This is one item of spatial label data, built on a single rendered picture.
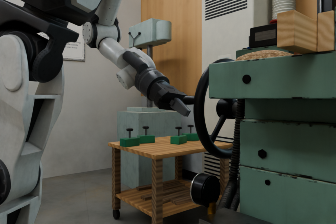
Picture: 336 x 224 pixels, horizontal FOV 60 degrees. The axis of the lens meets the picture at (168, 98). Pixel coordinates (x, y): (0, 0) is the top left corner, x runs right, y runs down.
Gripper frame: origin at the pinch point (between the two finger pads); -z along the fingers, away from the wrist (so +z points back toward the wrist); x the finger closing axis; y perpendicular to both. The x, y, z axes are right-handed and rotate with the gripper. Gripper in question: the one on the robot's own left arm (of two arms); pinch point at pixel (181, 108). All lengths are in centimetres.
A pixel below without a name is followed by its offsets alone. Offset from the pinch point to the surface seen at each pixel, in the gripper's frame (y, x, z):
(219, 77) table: 16.9, 22.3, -20.7
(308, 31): 28.1, 26.6, -31.4
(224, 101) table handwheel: 6.8, -8.8, -5.9
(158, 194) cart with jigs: -69, -58, 29
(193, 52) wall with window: -7, -164, 142
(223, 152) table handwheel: -5.0, -8.2, -14.0
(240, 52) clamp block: 21.0, -0.4, -7.8
